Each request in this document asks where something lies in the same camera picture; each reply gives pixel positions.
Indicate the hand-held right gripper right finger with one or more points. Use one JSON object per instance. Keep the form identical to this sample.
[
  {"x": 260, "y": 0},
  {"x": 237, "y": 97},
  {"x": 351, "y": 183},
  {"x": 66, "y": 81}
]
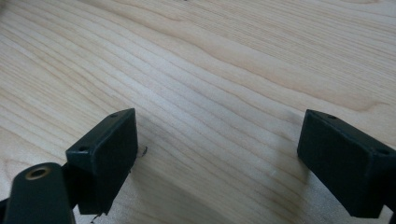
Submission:
[{"x": 342, "y": 161}]

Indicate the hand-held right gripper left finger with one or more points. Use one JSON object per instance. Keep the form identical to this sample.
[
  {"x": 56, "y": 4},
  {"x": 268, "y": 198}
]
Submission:
[{"x": 104, "y": 161}]

